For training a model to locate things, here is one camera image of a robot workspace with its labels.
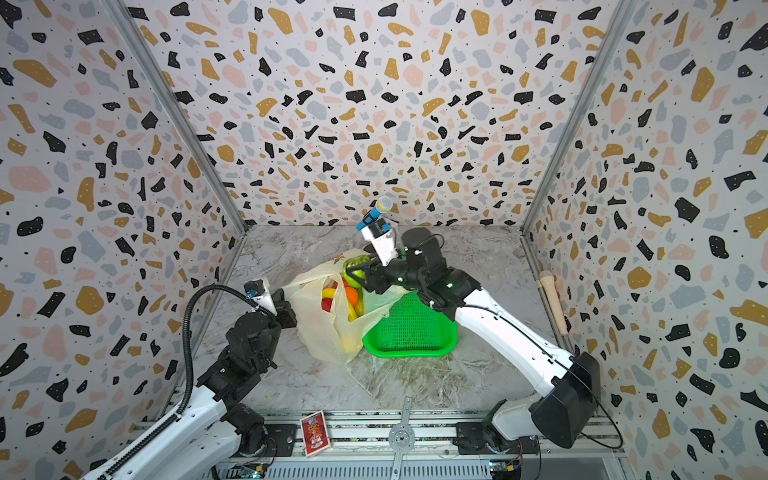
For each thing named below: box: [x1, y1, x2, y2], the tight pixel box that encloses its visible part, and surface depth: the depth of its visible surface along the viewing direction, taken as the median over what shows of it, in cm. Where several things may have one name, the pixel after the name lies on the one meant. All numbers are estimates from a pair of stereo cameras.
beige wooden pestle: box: [539, 270, 568, 336], surface depth 107 cm
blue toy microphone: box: [356, 196, 393, 231], surface depth 96 cm
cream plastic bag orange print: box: [282, 253, 408, 364], surface depth 80 cm
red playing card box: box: [300, 410, 331, 458], surface depth 75 cm
